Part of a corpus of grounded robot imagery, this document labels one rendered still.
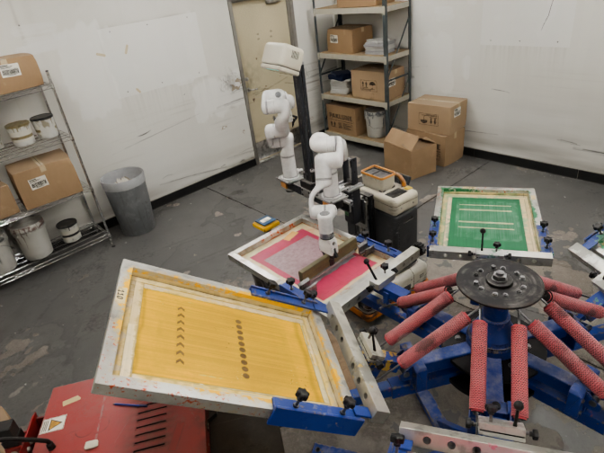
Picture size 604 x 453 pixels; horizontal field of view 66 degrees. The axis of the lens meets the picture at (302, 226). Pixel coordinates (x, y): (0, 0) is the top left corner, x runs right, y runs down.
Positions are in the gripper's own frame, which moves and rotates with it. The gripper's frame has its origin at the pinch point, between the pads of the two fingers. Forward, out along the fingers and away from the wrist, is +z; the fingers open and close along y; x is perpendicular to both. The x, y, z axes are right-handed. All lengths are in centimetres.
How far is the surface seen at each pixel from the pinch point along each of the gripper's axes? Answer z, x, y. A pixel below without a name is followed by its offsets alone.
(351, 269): 5.9, -7.2, -8.8
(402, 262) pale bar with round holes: -2.1, -19.0, -32.8
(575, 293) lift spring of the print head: -11, -35, -106
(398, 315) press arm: 9.6, 2.4, -46.8
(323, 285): 5.8, 12.3, -6.9
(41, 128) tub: -31, 44, 329
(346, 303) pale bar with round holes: -2.6, 21.9, -32.8
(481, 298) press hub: -30, 13, -91
